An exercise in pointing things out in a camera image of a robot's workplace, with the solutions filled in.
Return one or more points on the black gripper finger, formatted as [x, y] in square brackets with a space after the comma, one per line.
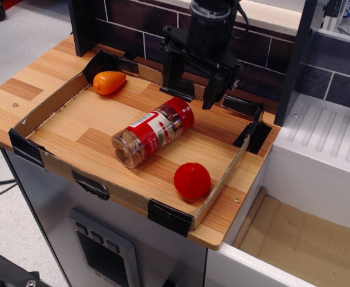
[212, 91]
[173, 68]

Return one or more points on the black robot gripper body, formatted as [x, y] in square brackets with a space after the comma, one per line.
[204, 45]

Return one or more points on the basil bottle red lid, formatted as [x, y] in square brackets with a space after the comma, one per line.
[152, 132]

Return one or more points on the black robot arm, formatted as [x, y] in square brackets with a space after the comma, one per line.
[184, 89]

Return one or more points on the orange toy carrot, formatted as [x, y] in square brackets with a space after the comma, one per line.
[108, 82]

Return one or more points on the red toy tomato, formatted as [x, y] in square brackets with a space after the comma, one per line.
[192, 180]

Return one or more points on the white toy sink unit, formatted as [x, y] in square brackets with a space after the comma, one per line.
[295, 228]

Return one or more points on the grey toy oven panel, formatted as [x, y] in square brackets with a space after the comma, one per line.
[111, 256]

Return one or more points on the dark grey right post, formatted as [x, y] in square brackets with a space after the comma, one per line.
[289, 92]

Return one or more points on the dark grey post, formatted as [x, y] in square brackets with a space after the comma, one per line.
[289, 92]
[82, 17]

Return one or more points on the dark grey left post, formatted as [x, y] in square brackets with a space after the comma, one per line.
[82, 17]

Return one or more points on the black bracket with screw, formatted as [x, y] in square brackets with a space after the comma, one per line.
[13, 275]

